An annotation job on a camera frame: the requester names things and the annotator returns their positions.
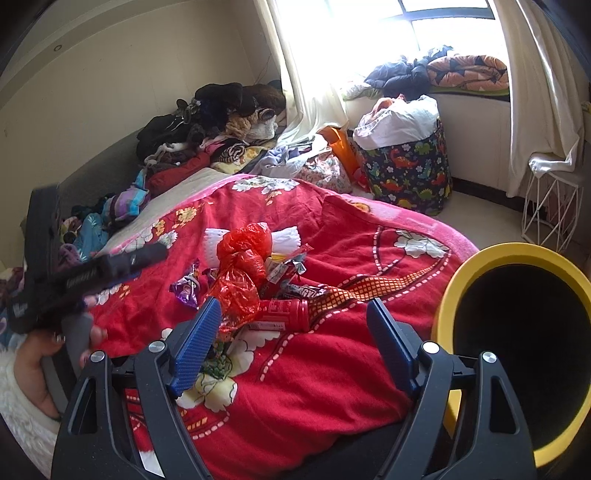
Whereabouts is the pile of dark clothes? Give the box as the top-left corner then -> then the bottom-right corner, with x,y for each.
136,83 -> 287,185

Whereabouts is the grey headboard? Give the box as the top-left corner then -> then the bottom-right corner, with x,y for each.
21,127 -> 153,232

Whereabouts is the dark blue jacket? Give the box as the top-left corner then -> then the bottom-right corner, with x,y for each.
365,46 -> 451,95

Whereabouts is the purple snack wrapper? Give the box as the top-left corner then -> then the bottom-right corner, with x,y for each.
168,261 -> 204,309

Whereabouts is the colourful candy wrapper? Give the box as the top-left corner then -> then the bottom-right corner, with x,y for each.
263,247 -> 308,284

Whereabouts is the person's left forearm white sleeve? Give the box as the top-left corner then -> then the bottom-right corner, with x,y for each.
0,357 -> 63,478

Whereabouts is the cream curtain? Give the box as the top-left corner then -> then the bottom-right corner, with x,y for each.
492,0 -> 578,197
254,0 -> 349,148

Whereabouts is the red cylindrical can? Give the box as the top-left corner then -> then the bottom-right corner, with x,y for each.
247,298 -> 310,332

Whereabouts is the window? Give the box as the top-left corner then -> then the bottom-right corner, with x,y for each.
268,0 -> 509,88

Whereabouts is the red plastic bag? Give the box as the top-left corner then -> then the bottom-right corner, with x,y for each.
210,223 -> 274,334

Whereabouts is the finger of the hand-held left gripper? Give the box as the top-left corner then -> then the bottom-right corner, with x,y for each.
105,242 -> 169,281

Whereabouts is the white cloth bundle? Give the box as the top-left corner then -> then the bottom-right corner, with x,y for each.
353,95 -> 439,151

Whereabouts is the orange patterned quilt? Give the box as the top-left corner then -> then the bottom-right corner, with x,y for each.
427,54 -> 509,90

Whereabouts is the purple striped cloth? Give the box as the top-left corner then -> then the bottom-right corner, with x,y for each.
104,171 -> 151,222

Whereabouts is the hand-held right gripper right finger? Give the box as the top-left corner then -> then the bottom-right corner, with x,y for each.
366,298 -> 539,480

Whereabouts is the pale lavender cloth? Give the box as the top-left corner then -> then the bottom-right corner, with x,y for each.
252,143 -> 324,178

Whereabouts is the red floral blanket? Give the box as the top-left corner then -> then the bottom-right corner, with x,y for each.
83,173 -> 481,480

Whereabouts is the blue floral cloth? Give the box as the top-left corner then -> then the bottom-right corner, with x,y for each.
60,212 -> 112,259

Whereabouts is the orange bag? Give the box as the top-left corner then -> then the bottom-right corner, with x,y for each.
318,127 -> 370,192

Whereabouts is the beige bed sheet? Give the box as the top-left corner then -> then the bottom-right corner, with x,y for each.
99,167 -> 236,259

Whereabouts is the floral fabric bag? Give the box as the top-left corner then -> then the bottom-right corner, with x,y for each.
298,154 -> 354,195

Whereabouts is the yellow trash bin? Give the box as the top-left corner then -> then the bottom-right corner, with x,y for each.
431,242 -> 591,467

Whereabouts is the dinosaur print laundry basket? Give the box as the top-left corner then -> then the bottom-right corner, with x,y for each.
358,117 -> 453,217

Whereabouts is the person's left hand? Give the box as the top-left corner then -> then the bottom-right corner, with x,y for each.
13,295 -> 108,422

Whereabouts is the white wire stool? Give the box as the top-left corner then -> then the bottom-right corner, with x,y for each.
522,154 -> 585,254

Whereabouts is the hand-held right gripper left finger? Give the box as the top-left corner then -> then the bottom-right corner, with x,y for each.
51,296 -> 223,480

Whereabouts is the green sill mat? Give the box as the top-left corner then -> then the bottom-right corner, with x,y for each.
434,88 -> 511,97

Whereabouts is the dark candy bar wrapper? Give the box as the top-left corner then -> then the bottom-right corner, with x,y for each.
277,281 -> 342,302

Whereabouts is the white green cloth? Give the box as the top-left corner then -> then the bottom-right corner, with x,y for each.
342,80 -> 384,100

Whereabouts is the red cloth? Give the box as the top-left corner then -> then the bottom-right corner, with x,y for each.
148,152 -> 211,197

